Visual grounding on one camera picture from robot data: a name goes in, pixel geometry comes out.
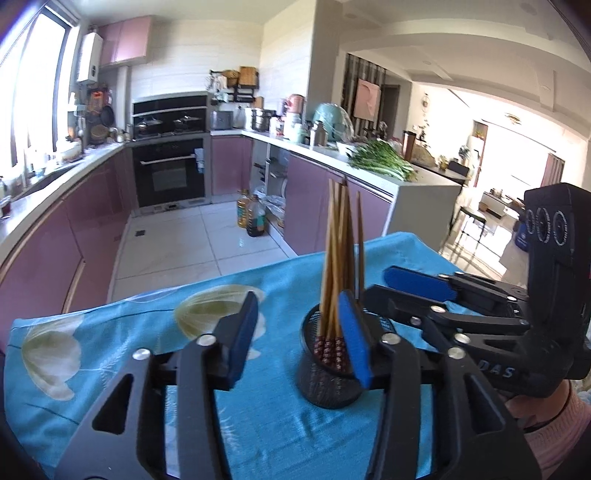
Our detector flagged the bunch of wooden chopsticks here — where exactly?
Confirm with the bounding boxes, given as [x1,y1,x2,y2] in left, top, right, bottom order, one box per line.
[314,179,366,370]

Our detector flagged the pink wall picture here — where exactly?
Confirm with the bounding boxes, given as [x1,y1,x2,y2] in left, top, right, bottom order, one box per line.
[355,78,382,121]

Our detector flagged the black integrated stove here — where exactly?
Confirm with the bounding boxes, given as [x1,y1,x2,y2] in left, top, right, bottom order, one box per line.
[131,95,209,139]

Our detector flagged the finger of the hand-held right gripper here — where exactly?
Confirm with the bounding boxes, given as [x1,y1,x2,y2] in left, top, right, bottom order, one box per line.
[364,285,531,354]
[383,265,527,315]

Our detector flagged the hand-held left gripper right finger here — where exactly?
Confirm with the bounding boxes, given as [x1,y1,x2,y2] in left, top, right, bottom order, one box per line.
[337,290,542,480]

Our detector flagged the green leafy vegetables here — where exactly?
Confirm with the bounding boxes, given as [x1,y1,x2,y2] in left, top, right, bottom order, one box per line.
[347,140,416,181]

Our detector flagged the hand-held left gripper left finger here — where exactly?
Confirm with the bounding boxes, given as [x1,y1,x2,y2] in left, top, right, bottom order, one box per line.
[53,291,259,480]

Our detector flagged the stainless steel pot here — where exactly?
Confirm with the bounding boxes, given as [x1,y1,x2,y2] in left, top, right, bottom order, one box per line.
[250,107,276,132]

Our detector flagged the black wall rack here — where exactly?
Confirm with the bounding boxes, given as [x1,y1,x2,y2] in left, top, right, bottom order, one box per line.
[210,67,259,104]

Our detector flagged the kitchen sink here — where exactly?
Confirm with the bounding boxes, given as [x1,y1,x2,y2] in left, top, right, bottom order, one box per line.
[18,164,75,195]

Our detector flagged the black mesh holder cup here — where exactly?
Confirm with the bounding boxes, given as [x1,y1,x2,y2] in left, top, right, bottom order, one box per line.
[295,305,370,409]

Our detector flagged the kitchen window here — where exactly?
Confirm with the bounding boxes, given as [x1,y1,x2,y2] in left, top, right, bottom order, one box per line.
[0,9,79,176]

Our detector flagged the dark cooking oil bottle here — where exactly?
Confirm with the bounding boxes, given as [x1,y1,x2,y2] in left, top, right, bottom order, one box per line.
[246,194,267,237]

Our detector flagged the clear plastic bag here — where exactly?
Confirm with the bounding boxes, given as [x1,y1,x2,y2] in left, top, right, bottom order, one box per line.
[261,194,287,227]

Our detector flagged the white water heater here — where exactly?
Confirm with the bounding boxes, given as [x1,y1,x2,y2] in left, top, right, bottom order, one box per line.
[76,32,103,84]

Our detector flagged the black built-in oven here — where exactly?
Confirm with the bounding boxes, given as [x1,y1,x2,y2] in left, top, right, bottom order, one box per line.
[131,136,211,208]

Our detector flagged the person's right hand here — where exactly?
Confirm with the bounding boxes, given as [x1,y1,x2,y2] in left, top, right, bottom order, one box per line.
[504,385,575,430]

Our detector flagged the pink upper cabinets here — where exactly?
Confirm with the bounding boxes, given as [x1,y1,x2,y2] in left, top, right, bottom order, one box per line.
[97,15,153,68]

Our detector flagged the blue floral tablecloth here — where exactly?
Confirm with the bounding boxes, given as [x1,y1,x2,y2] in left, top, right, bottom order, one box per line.
[4,232,467,480]

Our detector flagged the round stool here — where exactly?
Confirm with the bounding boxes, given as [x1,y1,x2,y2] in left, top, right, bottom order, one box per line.
[455,205,488,241]

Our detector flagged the pink kitchen base cabinets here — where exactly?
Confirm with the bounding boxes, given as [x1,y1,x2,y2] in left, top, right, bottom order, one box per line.
[210,131,462,259]
[0,138,134,315]

